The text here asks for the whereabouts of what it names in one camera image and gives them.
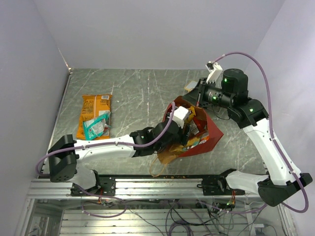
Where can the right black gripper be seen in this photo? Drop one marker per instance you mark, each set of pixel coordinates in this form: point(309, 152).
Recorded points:
point(192, 96)

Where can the red paper bag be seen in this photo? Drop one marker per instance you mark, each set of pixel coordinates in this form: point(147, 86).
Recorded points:
point(202, 139)

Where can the orange kettle chips bag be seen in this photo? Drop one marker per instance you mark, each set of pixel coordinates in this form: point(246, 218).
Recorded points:
point(92, 107)

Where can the teal snack packet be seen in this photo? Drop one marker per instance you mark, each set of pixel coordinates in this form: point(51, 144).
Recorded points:
point(97, 127)

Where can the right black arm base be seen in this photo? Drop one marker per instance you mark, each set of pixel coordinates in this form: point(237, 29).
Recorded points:
point(213, 185)

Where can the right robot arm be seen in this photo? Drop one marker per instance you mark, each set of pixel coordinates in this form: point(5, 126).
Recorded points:
point(282, 178)

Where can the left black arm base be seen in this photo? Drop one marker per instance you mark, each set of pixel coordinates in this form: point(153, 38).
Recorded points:
point(106, 186)

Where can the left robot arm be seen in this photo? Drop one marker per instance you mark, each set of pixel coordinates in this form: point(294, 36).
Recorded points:
point(68, 156)

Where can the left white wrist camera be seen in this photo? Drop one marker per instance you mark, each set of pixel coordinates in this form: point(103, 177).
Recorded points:
point(180, 116)

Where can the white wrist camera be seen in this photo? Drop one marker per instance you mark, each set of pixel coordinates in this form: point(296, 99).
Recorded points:
point(180, 116)
point(214, 70)

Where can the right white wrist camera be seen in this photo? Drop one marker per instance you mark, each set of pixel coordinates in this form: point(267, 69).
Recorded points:
point(214, 70)

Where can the aluminium frame rail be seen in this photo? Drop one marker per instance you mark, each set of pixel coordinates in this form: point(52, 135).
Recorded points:
point(126, 189)

